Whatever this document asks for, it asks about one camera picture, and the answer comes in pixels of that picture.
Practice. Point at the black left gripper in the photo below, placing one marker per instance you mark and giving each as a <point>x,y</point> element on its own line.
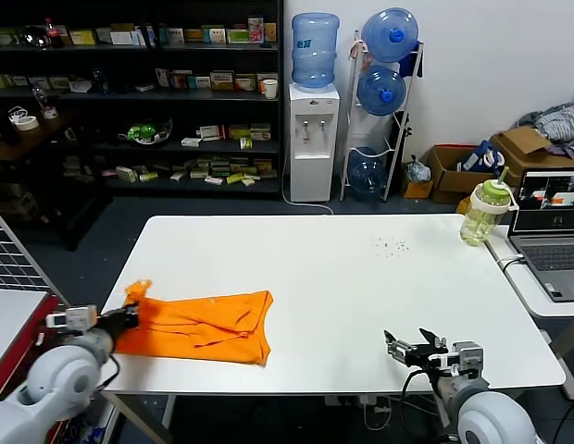
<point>116,320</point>

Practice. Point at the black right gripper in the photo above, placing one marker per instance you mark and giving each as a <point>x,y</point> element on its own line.
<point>430,360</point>

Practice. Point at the orange t-shirt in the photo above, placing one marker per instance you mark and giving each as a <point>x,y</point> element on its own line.
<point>199,324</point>

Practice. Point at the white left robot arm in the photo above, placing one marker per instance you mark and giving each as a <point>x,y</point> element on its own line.
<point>60,379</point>

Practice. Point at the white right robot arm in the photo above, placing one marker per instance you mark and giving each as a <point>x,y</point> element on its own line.
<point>486,416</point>

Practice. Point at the pile of grey clothes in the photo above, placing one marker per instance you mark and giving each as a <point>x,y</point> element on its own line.
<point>560,121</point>

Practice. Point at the white power strip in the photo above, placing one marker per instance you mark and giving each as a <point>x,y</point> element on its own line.
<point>347,400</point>

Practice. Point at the scattered dark crumbs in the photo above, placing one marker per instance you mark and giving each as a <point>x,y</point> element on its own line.
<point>398,244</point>

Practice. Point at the white side desk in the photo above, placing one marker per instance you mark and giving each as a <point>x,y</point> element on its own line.
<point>532,300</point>

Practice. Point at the red and white cart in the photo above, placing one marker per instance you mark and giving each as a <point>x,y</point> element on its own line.
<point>14,353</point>

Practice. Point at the green lid drinking bottle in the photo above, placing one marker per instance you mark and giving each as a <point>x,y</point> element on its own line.
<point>477,221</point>

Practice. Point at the grey laptop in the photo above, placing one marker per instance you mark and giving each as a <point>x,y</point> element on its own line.
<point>546,259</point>

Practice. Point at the small yellow cardboard box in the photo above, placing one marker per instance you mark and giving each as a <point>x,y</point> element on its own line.
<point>416,188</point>

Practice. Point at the red edged cardboard box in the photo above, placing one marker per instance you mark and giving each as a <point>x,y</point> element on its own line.
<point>449,177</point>

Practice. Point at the grey plastic bag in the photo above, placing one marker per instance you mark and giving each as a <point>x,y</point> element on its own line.
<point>416,171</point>

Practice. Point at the green and white bowl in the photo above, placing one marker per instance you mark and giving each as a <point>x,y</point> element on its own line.
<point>143,132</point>

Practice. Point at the blue shopping bag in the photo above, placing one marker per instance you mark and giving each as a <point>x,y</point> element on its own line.
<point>474,158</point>

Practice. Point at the brown wooden table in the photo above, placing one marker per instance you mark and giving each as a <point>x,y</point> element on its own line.
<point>23,140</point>

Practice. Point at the white water dispenser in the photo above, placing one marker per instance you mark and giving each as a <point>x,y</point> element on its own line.
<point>313,161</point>

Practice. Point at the white tape roll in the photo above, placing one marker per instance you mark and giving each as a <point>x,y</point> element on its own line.
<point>25,127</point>

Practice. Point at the black shelving unit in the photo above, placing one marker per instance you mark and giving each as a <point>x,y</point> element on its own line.
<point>129,97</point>

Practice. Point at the white metal jug rack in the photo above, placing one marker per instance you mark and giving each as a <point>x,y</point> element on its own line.
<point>347,138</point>

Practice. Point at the large open cardboard box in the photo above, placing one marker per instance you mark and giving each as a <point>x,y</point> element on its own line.
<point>523,140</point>

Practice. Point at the white paper cup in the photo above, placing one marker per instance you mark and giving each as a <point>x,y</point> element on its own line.
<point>269,89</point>

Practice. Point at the plain white box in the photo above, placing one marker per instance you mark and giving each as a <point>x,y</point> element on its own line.
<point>121,38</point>

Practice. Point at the cola bottle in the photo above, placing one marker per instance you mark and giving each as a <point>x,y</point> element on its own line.
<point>49,33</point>

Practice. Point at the shiny silver kettle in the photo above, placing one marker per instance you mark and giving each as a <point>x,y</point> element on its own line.
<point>34,37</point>

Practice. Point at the pink rag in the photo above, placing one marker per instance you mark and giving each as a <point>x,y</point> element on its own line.
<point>356,52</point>

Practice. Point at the pink patterned box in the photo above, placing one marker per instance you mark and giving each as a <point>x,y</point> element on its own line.
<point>255,30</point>

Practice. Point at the upright blue water jug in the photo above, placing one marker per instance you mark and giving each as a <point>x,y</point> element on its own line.
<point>315,50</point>

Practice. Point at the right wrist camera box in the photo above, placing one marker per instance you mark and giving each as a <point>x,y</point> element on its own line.
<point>467,356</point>

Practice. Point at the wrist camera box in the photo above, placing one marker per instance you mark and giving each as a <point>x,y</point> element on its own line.
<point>76,318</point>
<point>467,356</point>

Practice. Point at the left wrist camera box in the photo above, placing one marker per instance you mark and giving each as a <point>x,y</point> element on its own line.
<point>76,318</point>

